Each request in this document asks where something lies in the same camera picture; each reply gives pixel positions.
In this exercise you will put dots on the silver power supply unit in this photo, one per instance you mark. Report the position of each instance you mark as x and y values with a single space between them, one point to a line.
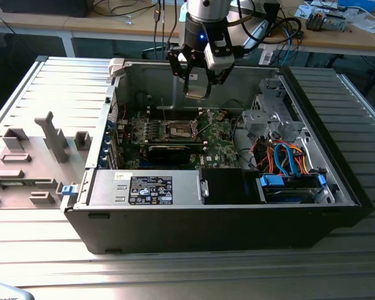
106 187

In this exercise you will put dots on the silver metal drive cage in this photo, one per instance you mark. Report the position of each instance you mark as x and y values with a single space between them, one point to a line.
268 125

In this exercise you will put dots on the black plastic shroud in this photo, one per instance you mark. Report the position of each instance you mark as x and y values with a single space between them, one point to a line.
225 186

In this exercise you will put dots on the black graphics card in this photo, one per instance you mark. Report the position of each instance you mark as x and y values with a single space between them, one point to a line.
168 154

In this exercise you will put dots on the CPU socket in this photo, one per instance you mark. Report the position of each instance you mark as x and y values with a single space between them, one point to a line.
178 129

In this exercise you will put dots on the blue box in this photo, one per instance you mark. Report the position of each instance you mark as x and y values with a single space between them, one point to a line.
359 4

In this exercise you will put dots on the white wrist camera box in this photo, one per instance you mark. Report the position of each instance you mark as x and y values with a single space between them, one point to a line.
220 61

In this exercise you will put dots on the green RAM stick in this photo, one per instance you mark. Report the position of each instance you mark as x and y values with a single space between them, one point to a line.
12 184

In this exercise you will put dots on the round coin cell battery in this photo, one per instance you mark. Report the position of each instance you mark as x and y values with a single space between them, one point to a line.
220 117

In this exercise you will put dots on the black open PC case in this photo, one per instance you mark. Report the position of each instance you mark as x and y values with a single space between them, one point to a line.
206 228

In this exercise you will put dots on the pale teach pendant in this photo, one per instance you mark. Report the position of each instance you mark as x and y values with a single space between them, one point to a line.
6 292

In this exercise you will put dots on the hard disk in blue carrier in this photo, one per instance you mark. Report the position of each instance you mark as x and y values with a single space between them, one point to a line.
287 195

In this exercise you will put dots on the small black box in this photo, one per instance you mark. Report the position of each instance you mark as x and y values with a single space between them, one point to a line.
271 12

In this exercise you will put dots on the wooden desk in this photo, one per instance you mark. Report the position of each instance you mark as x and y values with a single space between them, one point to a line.
331 40
34 23

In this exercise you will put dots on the silver metal bracket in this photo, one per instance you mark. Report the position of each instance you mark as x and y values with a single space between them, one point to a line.
334 22

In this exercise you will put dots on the pale grey case latch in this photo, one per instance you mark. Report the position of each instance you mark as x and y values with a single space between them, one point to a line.
117 67

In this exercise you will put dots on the large black box device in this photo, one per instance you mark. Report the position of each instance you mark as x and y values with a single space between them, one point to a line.
43 7

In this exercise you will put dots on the green motherboard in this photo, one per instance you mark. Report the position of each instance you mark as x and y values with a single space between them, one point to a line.
218 147

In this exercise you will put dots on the silver topped CPU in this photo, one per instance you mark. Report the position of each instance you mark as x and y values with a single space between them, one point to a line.
196 90

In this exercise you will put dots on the thin metal locking lever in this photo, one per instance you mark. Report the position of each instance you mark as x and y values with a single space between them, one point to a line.
163 111
205 128

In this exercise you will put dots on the blue plastic case latch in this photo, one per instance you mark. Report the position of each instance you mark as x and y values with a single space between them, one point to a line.
68 190

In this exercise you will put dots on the grey parts rack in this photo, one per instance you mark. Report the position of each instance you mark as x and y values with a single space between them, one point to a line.
34 150

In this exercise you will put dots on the finned CPU cooler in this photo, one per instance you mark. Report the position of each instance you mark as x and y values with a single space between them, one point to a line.
315 20

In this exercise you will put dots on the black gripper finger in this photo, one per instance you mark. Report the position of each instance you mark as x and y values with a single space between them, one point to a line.
172 62
220 78

